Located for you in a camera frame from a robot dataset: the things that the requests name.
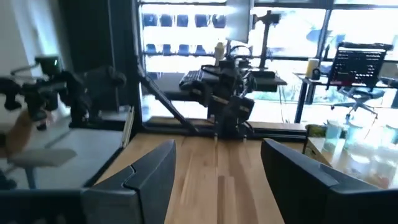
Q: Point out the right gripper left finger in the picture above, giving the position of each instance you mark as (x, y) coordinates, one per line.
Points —
(143, 196)

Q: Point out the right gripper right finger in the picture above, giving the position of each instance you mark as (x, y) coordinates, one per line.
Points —
(304, 196)

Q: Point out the clear wide medicine bottle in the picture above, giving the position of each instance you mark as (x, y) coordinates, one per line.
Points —
(385, 171)
(357, 161)

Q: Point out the black background robot arm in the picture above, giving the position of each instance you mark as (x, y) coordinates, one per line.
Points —
(46, 90)

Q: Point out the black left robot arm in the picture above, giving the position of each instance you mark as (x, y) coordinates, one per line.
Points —
(224, 87)

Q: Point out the black keyboard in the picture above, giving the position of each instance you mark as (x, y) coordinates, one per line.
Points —
(191, 79)

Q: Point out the white bottle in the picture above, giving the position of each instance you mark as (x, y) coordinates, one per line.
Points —
(219, 53)

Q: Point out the potted green succulent plant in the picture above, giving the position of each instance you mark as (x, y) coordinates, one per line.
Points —
(315, 130)

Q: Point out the white paper sheet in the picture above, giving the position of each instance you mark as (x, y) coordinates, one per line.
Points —
(128, 126)

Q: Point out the grey side desk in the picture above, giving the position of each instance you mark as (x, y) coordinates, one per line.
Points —
(168, 84)

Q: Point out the black monitor stand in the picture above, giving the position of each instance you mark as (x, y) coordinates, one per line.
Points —
(265, 37)

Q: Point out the beige cylinder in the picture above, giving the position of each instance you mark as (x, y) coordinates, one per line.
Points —
(311, 68)

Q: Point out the grey monitor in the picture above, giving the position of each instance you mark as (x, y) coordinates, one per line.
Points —
(237, 20)

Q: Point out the large window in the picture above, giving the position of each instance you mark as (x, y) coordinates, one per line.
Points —
(295, 34)

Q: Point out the grey stool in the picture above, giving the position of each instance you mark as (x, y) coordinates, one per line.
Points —
(40, 157)

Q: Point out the grey office chair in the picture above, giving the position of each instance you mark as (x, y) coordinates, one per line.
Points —
(357, 99)

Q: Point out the computer monitor on desk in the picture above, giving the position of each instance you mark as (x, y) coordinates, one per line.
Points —
(356, 67)

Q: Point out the wooden shelf black frame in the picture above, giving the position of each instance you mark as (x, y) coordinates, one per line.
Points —
(320, 149)

